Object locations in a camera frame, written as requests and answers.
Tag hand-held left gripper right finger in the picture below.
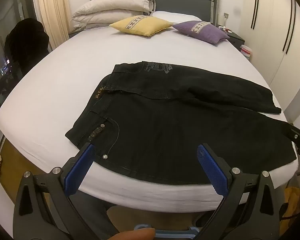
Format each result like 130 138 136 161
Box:
196 144 287 240

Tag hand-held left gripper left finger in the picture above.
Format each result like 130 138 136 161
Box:
13 142 120 240

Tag black denim pants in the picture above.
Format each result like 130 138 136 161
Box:
65 60 297 186

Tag person's left hand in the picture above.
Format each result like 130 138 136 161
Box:
114 230 155 240

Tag yellow cloth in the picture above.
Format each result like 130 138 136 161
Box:
285 186 300 220

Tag white bin with red band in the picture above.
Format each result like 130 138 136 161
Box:
240 44 253 60

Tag bed with white sheet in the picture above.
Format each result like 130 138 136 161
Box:
0 11 299 214

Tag dark nightstand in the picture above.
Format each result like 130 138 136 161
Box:
216 25 245 46

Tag purple cushion with patterned band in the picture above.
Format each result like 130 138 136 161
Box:
172 20 230 46

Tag glass window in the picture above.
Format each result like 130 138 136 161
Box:
0 0 37 155

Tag yellow cushion with patterned band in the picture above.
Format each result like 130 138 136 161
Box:
109 15 174 37

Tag white pillow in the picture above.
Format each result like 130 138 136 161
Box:
151 11 202 24

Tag cream curtain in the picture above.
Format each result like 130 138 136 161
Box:
31 0 70 50

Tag folded beige duvet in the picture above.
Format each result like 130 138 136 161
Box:
71 0 155 30

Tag grey padded headboard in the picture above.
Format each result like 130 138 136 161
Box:
89 0 220 27

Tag white wardrobe with black handles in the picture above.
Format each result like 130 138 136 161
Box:
242 0 300 123

